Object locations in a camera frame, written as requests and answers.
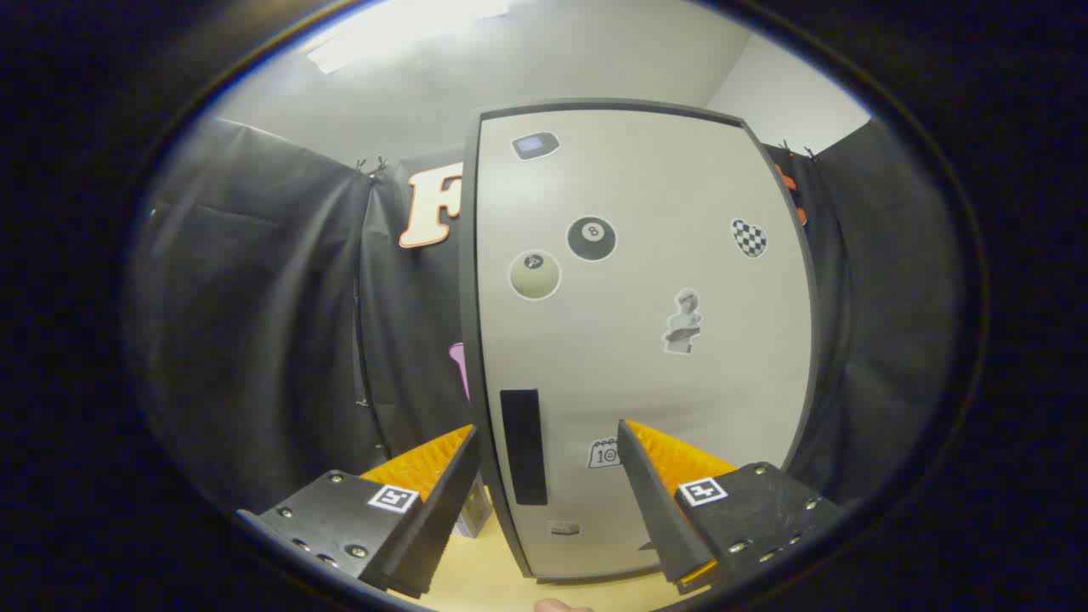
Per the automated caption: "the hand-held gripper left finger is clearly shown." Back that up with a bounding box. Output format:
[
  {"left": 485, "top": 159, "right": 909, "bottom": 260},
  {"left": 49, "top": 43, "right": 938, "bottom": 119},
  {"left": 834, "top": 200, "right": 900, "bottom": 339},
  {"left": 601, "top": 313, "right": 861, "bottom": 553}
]
[{"left": 236, "top": 423, "right": 481, "bottom": 600}]

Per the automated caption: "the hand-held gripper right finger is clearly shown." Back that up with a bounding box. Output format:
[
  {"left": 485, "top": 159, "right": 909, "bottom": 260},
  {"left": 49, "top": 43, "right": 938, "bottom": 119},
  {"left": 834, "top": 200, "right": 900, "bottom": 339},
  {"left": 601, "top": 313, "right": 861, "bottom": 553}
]
[{"left": 616, "top": 418, "right": 842, "bottom": 594}]

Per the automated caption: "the grey cover book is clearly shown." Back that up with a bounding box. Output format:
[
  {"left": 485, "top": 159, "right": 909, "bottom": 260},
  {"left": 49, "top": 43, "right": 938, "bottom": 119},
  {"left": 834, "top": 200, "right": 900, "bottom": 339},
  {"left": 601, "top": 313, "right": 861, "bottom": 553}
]
[{"left": 457, "top": 474, "right": 494, "bottom": 539}]

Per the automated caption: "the grey cabinet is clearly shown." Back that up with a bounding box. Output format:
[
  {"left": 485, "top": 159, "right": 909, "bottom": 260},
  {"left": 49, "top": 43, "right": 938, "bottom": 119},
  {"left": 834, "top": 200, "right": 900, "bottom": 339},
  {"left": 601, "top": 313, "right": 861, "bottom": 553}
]
[{"left": 457, "top": 98, "right": 824, "bottom": 587}]

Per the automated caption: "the black backdrop cloth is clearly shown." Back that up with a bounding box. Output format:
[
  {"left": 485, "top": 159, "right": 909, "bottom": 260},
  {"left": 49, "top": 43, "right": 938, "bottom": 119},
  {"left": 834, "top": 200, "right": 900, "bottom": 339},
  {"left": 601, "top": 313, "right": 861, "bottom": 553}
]
[{"left": 127, "top": 115, "right": 966, "bottom": 519}]

